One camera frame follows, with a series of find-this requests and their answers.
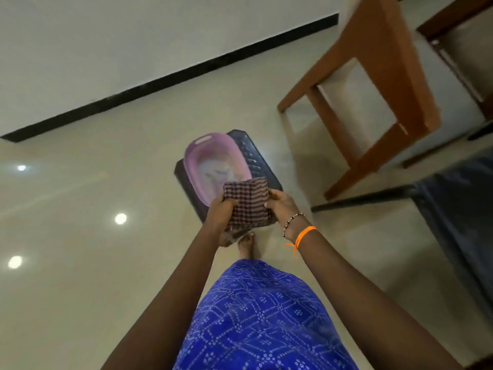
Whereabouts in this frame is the person's left hand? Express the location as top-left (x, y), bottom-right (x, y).
top-left (202, 195), bottom-right (247, 248)

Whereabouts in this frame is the person's right hand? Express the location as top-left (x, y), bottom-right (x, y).
top-left (263, 188), bottom-right (305, 237)

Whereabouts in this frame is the checkered cleaning cloth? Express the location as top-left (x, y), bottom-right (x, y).
top-left (222, 177), bottom-right (278, 243)

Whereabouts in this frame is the person's left forearm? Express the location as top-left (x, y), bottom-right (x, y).
top-left (101, 227), bottom-right (220, 370)

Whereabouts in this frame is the person's right forearm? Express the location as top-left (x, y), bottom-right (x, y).
top-left (296, 231), bottom-right (463, 370)

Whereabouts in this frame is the person's left foot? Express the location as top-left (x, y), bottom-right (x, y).
top-left (237, 231), bottom-right (256, 261)

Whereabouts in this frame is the orange wristband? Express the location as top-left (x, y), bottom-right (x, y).
top-left (285, 226), bottom-right (318, 255)

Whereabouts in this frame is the purple plastic basket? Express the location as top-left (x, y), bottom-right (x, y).
top-left (183, 133), bottom-right (253, 208)

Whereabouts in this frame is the black suitcase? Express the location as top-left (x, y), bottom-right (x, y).
top-left (174, 129), bottom-right (284, 224)

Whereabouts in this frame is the blue patterned dress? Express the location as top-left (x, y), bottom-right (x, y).
top-left (172, 259), bottom-right (359, 370)

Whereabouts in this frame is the black table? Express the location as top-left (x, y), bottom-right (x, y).
top-left (311, 148), bottom-right (493, 324)

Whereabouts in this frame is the thin beaded bracelet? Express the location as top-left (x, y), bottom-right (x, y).
top-left (282, 212), bottom-right (306, 238)

